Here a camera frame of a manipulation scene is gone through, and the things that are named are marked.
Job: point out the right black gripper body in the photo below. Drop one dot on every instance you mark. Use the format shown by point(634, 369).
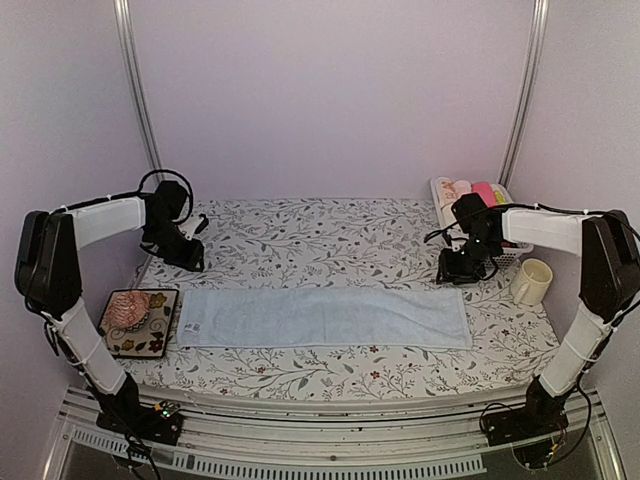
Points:
point(469, 265)

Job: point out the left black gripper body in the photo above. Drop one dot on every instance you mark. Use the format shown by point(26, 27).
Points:
point(172, 248)

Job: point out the light blue cloth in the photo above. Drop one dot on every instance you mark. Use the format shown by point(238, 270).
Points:
point(324, 317)

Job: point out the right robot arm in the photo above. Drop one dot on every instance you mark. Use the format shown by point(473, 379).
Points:
point(605, 247)

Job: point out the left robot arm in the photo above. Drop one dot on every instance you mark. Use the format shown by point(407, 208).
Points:
point(48, 274)

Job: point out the white plastic basket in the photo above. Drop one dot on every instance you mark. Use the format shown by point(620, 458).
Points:
point(512, 250)

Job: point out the cream ceramic mug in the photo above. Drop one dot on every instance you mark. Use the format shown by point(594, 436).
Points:
point(531, 282)

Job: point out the yellow rolled towel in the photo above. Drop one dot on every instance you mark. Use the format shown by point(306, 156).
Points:
point(500, 195)

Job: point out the light pink rolled towel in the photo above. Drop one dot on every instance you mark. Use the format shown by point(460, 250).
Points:
point(461, 188)

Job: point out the hot pink rolled towel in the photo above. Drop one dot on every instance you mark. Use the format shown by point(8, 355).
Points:
point(485, 191)

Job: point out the cream printed rolled towel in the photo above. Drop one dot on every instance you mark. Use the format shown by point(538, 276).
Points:
point(444, 188)

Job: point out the pink patterned cupcake liner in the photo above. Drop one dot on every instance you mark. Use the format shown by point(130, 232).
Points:
point(127, 309)

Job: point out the floral square plate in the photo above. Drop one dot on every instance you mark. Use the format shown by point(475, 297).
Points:
point(150, 338)

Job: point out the white barcode towel label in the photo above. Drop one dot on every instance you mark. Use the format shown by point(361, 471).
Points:
point(192, 327)

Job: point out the floral table cloth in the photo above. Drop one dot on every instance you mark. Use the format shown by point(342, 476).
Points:
point(307, 243)

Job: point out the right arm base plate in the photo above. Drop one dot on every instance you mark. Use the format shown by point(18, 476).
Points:
point(502, 424)

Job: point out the front aluminium rail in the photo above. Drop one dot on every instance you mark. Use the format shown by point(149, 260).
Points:
point(229, 437)

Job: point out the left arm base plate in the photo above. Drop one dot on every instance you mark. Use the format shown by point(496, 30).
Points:
point(141, 422)

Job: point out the left aluminium frame post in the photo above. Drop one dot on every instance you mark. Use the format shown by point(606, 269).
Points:
point(126, 37)

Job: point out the aluminium frame post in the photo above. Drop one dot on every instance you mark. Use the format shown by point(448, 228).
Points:
point(126, 37)
point(533, 56)

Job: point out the right aluminium frame post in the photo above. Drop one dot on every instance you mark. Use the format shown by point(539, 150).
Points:
point(533, 56)

